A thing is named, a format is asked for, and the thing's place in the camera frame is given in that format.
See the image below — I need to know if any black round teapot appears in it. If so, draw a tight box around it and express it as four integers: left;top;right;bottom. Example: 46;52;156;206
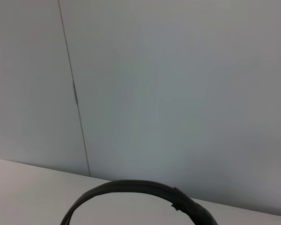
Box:
60;179;217;225

